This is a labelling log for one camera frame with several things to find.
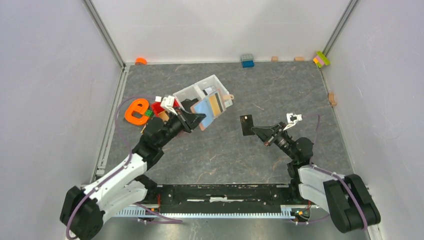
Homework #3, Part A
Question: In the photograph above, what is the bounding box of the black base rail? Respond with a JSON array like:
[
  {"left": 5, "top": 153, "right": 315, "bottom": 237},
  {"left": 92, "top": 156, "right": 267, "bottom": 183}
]
[{"left": 141, "top": 183, "right": 308, "bottom": 214}]

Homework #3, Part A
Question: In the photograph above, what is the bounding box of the tan leather card holder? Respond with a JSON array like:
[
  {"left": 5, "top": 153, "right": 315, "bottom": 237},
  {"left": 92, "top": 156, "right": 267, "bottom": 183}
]
[{"left": 190, "top": 95, "right": 227, "bottom": 131}]

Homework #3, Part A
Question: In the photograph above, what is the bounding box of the orange round cap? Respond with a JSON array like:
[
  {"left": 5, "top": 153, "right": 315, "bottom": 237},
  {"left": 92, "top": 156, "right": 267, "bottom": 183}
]
[{"left": 134, "top": 57, "right": 147, "bottom": 65}]

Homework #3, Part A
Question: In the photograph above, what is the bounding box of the small green block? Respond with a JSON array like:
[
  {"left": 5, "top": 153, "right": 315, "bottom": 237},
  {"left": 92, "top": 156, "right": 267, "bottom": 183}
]
[{"left": 144, "top": 109, "right": 153, "bottom": 117}]

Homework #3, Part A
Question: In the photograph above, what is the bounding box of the green pink toy block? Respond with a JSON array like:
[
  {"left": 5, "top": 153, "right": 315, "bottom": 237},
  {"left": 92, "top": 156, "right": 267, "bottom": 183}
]
[{"left": 312, "top": 51, "right": 331, "bottom": 69}]

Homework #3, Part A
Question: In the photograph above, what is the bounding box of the white plastic bin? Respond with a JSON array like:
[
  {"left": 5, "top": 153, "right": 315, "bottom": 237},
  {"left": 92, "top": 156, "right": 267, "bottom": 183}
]
[
  {"left": 195, "top": 74, "right": 234, "bottom": 108},
  {"left": 172, "top": 84, "right": 206, "bottom": 106}
]

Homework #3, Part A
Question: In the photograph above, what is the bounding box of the curved wooden piece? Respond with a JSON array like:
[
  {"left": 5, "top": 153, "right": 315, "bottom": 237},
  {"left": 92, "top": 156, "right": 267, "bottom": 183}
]
[{"left": 327, "top": 92, "right": 337, "bottom": 108}]

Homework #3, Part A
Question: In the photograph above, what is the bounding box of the purple cable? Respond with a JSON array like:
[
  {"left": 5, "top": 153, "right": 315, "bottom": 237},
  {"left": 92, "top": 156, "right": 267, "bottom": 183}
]
[
  {"left": 65, "top": 96, "right": 185, "bottom": 240},
  {"left": 294, "top": 114, "right": 369, "bottom": 229}
]

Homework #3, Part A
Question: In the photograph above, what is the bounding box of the gold striped credit card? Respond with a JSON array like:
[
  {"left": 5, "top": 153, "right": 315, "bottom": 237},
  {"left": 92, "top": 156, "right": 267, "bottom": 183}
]
[{"left": 208, "top": 90, "right": 224, "bottom": 118}]

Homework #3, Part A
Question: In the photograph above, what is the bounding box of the orange tape dispenser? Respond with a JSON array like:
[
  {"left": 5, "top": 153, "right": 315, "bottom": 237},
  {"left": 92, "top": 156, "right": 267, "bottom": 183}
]
[{"left": 124, "top": 98, "right": 153, "bottom": 126}]

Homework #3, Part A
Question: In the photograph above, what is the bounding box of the white far plastic bin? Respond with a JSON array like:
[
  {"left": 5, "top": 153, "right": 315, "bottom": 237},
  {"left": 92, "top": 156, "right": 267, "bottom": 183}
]
[{"left": 195, "top": 74, "right": 234, "bottom": 108}]

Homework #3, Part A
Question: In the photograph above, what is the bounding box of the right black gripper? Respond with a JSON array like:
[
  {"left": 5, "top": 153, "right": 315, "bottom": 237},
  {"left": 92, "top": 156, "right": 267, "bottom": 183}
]
[{"left": 250, "top": 122, "right": 297, "bottom": 161}]

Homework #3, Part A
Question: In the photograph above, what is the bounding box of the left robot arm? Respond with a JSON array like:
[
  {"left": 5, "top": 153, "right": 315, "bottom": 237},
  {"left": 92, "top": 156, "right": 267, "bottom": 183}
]
[{"left": 59, "top": 107, "right": 206, "bottom": 240}]

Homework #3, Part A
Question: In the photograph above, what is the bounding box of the white middle plastic bin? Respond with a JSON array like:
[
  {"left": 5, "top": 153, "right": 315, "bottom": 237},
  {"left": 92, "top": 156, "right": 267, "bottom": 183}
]
[{"left": 172, "top": 84, "right": 206, "bottom": 106}]

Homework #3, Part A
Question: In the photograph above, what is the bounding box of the flat tan wooden block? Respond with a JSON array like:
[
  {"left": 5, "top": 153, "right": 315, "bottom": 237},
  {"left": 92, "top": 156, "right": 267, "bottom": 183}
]
[{"left": 293, "top": 56, "right": 305, "bottom": 62}]

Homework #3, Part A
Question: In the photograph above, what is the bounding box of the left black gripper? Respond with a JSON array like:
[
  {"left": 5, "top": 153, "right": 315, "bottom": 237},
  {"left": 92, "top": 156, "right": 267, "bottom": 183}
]
[{"left": 157, "top": 106, "right": 206, "bottom": 149}]

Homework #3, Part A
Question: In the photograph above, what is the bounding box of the red plastic bin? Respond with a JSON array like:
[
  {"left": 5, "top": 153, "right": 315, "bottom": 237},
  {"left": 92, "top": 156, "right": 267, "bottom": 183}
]
[{"left": 150, "top": 101, "right": 170, "bottom": 121}]

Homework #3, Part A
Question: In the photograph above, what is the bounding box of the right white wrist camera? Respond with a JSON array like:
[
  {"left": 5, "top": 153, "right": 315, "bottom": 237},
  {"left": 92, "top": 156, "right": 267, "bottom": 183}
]
[{"left": 283, "top": 113, "right": 303, "bottom": 131}]

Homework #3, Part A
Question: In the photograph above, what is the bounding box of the blue grey toy block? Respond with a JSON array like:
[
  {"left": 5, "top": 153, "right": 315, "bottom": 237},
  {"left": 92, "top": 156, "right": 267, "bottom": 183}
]
[{"left": 240, "top": 53, "right": 255, "bottom": 68}]

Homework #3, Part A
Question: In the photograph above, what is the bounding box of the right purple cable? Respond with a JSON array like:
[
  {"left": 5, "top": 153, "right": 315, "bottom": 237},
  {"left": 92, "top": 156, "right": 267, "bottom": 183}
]
[{"left": 294, "top": 114, "right": 369, "bottom": 229}]

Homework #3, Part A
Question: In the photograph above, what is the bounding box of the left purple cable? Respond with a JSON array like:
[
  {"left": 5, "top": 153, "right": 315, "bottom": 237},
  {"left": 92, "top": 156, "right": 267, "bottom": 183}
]
[{"left": 65, "top": 96, "right": 185, "bottom": 240}]

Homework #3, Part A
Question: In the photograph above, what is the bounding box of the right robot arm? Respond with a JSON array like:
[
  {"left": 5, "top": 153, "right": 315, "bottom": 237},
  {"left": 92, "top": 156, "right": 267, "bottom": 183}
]
[{"left": 251, "top": 122, "right": 381, "bottom": 233}]

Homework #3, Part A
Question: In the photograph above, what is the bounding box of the light blue cable comb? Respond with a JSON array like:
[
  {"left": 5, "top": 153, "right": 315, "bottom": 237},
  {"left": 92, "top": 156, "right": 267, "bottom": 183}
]
[{"left": 114, "top": 205, "right": 311, "bottom": 220}]

